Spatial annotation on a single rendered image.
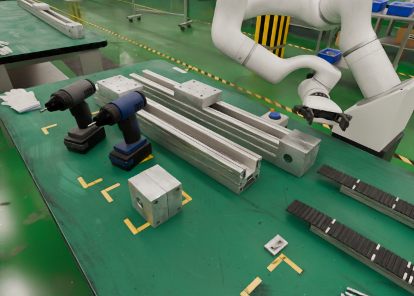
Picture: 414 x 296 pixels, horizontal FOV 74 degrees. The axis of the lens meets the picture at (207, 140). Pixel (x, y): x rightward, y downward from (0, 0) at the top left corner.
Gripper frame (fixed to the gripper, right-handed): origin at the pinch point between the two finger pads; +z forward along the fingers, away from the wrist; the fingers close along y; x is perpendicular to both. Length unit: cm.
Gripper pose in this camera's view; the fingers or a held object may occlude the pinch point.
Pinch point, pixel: (328, 122)
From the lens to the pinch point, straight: 82.9
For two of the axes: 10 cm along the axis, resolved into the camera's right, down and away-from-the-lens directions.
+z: -1.6, 4.5, -8.8
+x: 1.3, -8.7, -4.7
